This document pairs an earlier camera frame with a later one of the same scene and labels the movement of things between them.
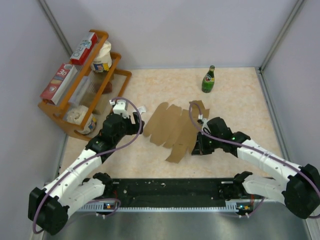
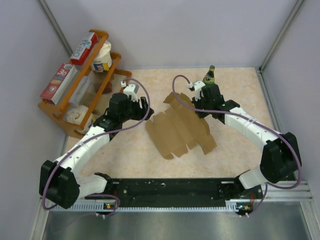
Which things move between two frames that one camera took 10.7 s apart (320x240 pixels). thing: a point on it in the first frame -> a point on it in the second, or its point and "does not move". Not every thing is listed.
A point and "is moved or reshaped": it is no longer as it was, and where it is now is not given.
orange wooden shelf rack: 84,103 does not move
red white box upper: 80,56 does not move
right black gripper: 199,148 -> 195,103
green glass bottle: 208,82 does not move
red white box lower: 57,88 does not move
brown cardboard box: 169,127 is moved or reshaped
